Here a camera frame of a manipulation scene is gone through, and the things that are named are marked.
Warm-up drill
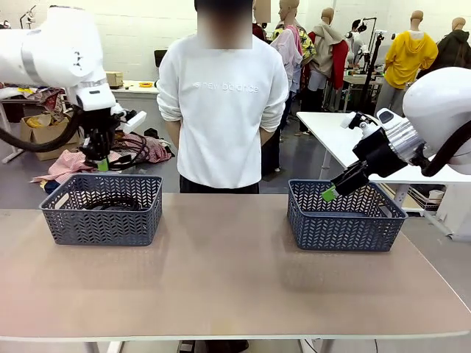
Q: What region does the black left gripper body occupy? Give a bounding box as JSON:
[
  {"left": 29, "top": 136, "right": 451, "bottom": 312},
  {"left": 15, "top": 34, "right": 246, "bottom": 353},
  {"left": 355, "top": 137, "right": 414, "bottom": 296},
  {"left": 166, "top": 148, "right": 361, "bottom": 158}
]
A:
[{"left": 81, "top": 106, "right": 119, "bottom": 145}]

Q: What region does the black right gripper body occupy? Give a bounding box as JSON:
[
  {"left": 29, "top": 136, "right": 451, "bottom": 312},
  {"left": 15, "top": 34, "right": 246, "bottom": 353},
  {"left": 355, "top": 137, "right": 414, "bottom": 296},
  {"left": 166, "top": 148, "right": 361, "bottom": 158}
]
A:
[{"left": 352, "top": 128, "right": 408, "bottom": 177}]

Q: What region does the thick black Schuko power cable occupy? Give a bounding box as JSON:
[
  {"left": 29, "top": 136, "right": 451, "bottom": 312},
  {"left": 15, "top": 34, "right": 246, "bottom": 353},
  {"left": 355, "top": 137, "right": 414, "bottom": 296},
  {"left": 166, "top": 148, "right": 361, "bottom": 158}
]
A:
[{"left": 83, "top": 197, "right": 144, "bottom": 212}]

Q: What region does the thin black Schuko power cable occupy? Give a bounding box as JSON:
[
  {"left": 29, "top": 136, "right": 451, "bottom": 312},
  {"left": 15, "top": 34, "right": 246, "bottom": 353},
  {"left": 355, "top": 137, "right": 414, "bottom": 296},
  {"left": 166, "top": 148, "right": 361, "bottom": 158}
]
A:
[{"left": 86, "top": 201, "right": 143, "bottom": 212}]

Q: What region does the person's left forearm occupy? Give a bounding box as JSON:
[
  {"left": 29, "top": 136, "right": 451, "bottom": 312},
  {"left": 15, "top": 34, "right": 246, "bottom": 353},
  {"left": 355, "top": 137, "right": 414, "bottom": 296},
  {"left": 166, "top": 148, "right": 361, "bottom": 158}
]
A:
[{"left": 258, "top": 126, "right": 276, "bottom": 147}]

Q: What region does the person's right forearm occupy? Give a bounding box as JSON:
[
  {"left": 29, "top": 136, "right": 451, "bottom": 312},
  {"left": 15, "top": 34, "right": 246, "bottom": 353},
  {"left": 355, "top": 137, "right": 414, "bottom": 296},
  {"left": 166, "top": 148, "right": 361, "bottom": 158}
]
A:
[{"left": 164, "top": 118, "right": 184, "bottom": 150}]

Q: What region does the pile of checked clothes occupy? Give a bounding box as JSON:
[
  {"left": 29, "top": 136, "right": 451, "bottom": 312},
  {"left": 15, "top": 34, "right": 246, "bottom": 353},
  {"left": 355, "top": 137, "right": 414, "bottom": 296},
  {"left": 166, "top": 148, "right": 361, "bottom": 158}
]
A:
[{"left": 31, "top": 128, "right": 174, "bottom": 185}]

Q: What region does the white desk with drawer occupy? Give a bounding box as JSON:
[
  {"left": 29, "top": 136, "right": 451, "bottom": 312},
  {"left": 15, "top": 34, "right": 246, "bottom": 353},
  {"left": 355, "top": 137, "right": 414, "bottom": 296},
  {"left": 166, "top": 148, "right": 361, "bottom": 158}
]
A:
[{"left": 108, "top": 79, "right": 165, "bottom": 111}]

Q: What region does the grey plastic lattice basket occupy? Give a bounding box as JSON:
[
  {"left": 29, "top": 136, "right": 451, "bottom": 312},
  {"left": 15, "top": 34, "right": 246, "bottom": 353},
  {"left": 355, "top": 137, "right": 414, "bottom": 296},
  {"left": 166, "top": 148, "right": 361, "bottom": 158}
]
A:
[
  {"left": 39, "top": 174, "right": 164, "bottom": 247},
  {"left": 286, "top": 179, "right": 408, "bottom": 253}
]

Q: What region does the white work table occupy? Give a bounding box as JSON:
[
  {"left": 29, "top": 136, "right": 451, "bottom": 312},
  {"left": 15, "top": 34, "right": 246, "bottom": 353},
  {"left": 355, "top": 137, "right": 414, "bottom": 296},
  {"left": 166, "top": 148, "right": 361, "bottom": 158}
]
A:
[{"left": 296, "top": 110, "right": 471, "bottom": 229}]

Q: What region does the large open cardboard box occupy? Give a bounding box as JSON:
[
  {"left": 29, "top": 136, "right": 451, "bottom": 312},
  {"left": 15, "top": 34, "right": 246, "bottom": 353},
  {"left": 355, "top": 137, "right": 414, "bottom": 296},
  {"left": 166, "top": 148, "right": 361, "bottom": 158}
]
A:
[{"left": 20, "top": 113, "right": 81, "bottom": 162}]

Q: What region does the black tripod stand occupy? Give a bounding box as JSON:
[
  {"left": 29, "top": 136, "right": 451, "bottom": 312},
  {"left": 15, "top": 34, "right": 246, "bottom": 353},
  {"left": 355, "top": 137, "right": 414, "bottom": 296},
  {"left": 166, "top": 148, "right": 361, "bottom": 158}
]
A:
[{"left": 362, "top": 16, "right": 388, "bottom": 113}]

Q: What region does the mannequin in yellow hoodie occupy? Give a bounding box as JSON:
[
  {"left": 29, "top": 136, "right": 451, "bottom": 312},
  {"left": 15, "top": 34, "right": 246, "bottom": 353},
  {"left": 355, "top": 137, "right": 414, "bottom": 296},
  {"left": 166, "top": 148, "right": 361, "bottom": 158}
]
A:
[{"left": 384, "top": 10, "right": 439, "bottom": 115}]

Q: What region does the mannequin in beige hoodie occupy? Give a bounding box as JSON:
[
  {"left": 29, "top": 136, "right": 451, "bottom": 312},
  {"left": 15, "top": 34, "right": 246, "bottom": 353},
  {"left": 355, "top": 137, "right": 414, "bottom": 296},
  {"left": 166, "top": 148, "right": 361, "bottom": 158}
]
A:
[{"left": 308, "top": 7, "right": 350, "bottom": 111}]

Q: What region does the person in white sweatshirt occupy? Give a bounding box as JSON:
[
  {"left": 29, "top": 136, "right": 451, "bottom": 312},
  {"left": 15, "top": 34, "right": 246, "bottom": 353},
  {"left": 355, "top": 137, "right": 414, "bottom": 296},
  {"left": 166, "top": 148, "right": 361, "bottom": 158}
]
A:
[{"left": 156, "top": 0, "right": 290, "bottom": 195}]

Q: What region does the mannequin in yellow floral shirt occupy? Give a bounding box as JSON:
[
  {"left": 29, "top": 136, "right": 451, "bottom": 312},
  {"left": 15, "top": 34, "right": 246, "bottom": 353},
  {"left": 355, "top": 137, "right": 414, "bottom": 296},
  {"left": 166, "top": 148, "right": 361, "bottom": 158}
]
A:
[{"left": 294, "top": 25, "right": 317, "bottom": 69}]

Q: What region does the mannequin in dark green jacket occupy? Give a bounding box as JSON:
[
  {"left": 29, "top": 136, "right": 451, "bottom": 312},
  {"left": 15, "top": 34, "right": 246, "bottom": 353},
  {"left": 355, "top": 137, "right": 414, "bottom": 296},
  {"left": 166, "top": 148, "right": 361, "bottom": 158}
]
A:
[{"left": 428, "top": 17, "right": 471, "bottom": 74}]

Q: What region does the mannequin in pink shirt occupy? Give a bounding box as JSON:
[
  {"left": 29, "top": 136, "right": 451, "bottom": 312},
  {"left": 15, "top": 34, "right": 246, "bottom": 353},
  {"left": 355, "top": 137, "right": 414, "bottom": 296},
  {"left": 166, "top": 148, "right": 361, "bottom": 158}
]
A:
[{"left": 270, "top": 0, "right": 305, "bottom": 122}]

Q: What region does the background person with blurred face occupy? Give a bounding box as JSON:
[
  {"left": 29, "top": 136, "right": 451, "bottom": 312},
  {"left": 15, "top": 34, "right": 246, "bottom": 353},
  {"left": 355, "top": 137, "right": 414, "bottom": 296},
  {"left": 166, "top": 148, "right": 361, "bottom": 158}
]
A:
[{"left": 252, "top": 0, "right": 273, "bottom": 45}]

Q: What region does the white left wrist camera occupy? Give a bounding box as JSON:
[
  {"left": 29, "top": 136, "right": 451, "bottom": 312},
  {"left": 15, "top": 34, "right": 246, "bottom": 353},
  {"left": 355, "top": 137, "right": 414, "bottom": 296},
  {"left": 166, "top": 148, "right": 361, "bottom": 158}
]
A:
[{"left": 110, "top": 102, "right": 147, "bottom": 135}]

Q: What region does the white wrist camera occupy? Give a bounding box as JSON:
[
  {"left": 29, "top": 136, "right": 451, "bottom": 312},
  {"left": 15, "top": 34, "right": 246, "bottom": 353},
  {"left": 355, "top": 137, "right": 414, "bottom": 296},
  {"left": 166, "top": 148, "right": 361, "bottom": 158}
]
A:
[
  {"left": 110, "top": 102, "right": 147, "bottom": 135},
  {"left": 340, "top": 111, "right": 380, "bottom": 138}
]

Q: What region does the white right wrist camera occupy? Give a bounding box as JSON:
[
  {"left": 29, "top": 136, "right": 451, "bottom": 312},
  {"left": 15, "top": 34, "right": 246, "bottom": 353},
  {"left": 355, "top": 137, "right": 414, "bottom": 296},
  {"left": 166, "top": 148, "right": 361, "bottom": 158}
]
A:
[{"left": 340, "top": 111, "right": 380, "bottom": 138}]

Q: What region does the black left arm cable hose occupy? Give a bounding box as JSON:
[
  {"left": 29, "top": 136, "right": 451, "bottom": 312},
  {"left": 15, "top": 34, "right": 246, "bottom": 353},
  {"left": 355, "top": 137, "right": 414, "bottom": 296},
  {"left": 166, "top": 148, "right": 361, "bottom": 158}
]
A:
[{"left": 0, "top": 105, "right": 86, "bottom": 152}]

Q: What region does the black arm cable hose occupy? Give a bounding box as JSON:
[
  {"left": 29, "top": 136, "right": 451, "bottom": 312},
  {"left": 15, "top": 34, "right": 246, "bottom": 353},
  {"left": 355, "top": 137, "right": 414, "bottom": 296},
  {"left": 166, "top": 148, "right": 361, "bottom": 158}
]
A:
[
  {"left": 0, "top": 105, "right": 86, "bottom": 152},
  {"left": 419, "top": 123, "right": 471, "bottom": 177}
]

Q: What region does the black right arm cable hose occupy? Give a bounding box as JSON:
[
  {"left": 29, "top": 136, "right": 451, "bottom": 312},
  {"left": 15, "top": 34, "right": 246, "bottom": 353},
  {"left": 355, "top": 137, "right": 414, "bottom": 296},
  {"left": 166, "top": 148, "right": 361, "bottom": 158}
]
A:
[{"left": 419, "top": 123, "right": 471, "bottom": 177}]

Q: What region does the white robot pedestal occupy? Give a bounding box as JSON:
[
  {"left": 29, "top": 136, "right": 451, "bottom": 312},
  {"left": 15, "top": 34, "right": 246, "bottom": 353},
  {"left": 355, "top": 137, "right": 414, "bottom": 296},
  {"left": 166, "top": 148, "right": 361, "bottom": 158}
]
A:
[{"left": 436, "top": 179, "right": 471, "bottom": 243}]

